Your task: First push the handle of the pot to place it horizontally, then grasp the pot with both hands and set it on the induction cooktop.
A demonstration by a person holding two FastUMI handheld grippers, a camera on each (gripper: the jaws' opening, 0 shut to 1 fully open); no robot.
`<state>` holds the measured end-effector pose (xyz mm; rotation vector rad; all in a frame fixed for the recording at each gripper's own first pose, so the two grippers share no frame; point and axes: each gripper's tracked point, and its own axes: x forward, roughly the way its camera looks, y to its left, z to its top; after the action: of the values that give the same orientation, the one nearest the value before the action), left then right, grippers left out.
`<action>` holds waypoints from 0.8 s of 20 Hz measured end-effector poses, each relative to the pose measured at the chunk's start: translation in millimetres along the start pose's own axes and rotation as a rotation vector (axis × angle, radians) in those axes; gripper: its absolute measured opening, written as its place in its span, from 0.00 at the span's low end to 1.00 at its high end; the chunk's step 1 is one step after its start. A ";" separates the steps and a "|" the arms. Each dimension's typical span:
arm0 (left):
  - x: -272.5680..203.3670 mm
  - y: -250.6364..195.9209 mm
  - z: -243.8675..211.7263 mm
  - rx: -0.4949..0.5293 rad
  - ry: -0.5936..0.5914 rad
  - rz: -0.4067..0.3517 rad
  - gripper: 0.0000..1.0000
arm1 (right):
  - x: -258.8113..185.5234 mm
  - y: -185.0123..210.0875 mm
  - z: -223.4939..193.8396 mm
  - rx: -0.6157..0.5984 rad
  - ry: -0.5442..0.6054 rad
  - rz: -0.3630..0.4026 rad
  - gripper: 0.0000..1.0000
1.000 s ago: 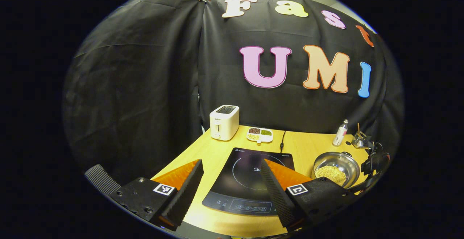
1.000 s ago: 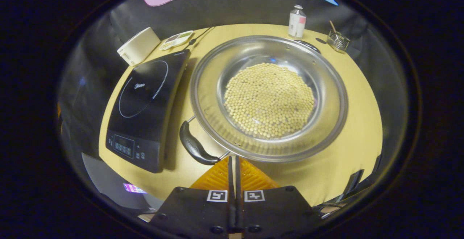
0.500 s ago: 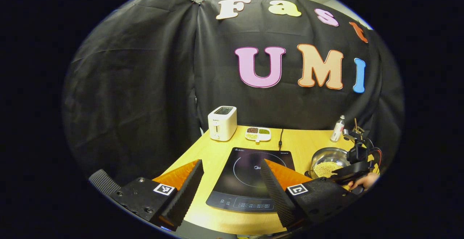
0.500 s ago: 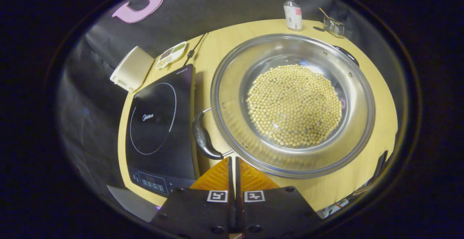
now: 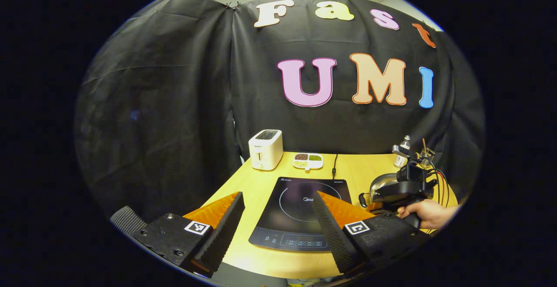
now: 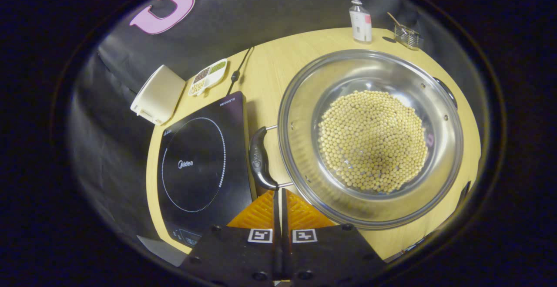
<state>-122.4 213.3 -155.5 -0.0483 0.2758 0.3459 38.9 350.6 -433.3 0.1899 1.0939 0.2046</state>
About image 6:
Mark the black induction cooktop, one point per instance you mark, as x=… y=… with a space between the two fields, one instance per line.
x=196 y=169

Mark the white box appliance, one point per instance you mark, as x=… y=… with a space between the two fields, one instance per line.
x=159 y=95

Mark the white divided bean dish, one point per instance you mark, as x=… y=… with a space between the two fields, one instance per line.
x=208 y=77

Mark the black flat device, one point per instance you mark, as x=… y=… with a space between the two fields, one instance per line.
x=462 y=195

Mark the small glass jar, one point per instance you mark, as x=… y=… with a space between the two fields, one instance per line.
x=408 y=38

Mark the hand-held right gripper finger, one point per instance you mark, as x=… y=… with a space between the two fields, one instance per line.
x=276 y=211
x=284 y=211

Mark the small clear bottle red label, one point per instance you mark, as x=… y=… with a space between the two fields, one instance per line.
x=360 y=23

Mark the wooden spoon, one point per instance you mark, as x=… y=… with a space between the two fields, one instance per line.
x=395 y=19

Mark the pile of yellow soybeans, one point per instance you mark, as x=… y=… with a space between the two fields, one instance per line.
x=372 y=143

